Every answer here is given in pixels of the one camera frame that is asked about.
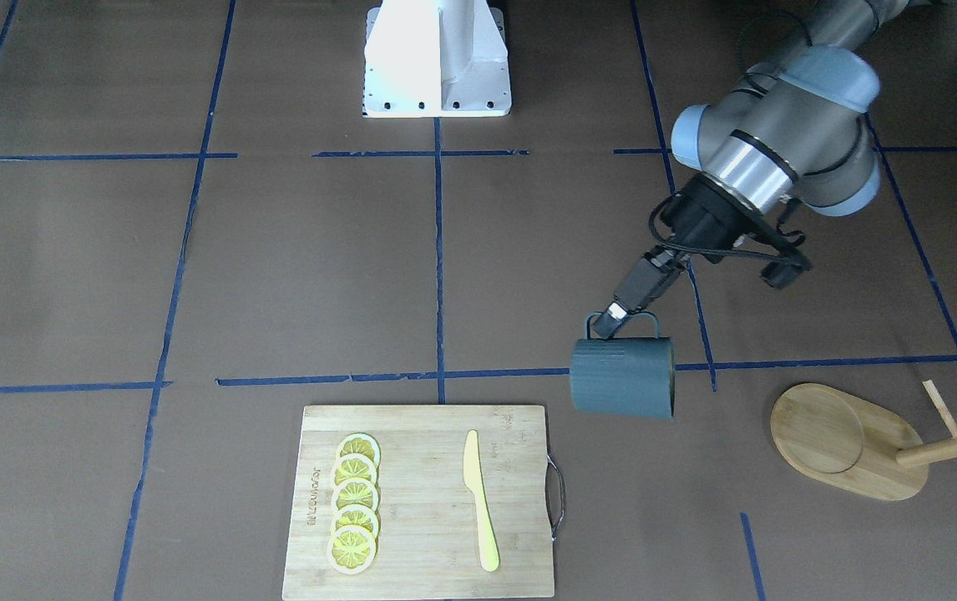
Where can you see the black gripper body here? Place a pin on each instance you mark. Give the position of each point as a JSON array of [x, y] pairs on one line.
[[702, 215]]

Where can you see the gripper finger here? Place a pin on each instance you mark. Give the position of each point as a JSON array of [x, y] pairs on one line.
[[609, 321]]

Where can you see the dark green HOME mug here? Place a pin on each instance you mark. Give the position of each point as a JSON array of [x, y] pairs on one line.
[[631, 376]]

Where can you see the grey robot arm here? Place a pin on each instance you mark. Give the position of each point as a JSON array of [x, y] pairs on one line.
[[791, 131]]

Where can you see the wooden cup storage rack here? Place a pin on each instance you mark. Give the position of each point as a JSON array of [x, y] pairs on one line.
[[850, 443]]

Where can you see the yellow plastic knife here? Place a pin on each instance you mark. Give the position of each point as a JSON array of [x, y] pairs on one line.
[[488, 550]]

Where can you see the bamboo cutting board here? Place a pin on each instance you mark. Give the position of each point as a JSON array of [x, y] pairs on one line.
[[427, 545]]

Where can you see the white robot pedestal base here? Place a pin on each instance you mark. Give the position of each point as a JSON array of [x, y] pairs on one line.
[[437, 59]]

